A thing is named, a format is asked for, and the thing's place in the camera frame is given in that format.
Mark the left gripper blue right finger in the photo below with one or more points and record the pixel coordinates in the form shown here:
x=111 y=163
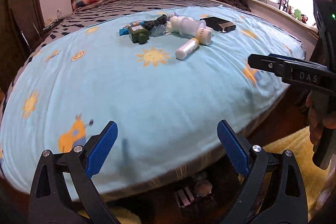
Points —
x=236 y=148

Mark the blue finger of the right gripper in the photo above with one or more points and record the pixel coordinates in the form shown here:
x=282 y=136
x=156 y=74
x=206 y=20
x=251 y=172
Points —
x=289 y=58

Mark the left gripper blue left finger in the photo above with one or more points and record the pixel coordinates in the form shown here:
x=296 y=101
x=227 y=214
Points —
x=98 y=147

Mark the black box with silver edge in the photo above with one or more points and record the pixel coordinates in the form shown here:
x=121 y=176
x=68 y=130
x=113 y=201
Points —
x=218 y=24

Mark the white yellow cup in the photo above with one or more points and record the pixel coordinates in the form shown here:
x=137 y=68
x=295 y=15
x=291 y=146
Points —
x=203 y=36

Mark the white tube bottle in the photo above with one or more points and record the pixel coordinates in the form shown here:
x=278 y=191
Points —
x=188 y=48

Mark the dark knitted scrunchie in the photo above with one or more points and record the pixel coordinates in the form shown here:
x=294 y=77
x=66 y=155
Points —
x=150 y=24

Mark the blue snack packet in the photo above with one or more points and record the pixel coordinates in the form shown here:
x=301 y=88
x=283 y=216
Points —
x=125 y=29

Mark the green lotion bottle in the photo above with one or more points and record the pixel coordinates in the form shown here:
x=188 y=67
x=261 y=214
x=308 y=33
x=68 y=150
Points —
x=138 y=34

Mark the right hand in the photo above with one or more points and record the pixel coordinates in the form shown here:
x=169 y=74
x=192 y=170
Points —
x=317 y=122

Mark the green plush toy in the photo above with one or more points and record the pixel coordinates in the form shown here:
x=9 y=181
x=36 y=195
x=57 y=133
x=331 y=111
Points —
x=297 y=14

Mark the yellow fluffy rug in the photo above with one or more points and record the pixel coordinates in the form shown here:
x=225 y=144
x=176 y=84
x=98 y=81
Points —
x=214 y=191

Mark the light blue patterned sheet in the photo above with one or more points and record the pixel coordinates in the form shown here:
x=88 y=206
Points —
x=149 y=152

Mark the black white patterned bedspread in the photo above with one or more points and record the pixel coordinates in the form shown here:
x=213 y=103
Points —
x=126 y=7

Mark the dark bedside table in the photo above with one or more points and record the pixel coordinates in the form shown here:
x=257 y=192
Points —
x=53 y=24

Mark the dark wooden wardrobe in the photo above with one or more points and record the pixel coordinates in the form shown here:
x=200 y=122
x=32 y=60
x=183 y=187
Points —
x=21 y=23

